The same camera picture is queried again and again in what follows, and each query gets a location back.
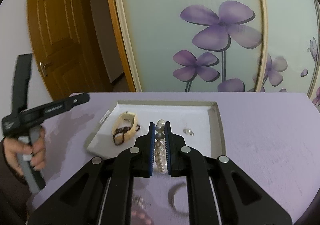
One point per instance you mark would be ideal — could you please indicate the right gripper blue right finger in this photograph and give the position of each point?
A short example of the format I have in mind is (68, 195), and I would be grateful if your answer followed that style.
(173, 144)

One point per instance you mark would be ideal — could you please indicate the person's left hand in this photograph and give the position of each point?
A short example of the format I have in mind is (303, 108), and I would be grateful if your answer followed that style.
(13, 147)

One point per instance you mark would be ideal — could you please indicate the silver cuff bangle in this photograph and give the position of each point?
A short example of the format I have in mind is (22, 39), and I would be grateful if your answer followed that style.
(178, 199)

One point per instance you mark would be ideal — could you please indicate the brown wooden door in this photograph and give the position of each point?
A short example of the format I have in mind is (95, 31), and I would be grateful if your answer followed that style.
(63, 32)

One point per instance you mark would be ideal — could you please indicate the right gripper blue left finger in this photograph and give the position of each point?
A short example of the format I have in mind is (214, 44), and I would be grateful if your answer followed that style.
(148, 152)

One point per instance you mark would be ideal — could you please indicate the grey cardboard tray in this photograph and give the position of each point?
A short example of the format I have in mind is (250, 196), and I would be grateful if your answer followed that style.
(203, 117)

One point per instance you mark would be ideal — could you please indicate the purple flower wardrobe door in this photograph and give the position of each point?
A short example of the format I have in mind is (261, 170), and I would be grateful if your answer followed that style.
(192, 45)

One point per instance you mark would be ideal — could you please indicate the brass door handle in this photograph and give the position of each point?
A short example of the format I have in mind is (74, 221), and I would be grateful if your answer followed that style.
(44, 67)

